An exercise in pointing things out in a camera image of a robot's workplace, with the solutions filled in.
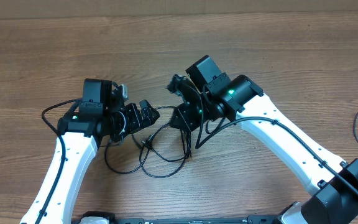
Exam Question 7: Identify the black USB-C cable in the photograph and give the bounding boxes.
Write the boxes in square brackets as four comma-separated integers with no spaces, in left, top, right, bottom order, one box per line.
[138,105,194,179]

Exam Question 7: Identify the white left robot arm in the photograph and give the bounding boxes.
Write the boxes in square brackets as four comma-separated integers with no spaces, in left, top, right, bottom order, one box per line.
[21,78,160,223]

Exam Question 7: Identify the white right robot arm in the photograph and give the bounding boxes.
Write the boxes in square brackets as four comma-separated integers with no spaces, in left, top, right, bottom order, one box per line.
[167,55,358,223]

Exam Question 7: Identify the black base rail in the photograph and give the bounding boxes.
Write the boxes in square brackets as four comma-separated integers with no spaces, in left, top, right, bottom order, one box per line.
[71,211,281,224]

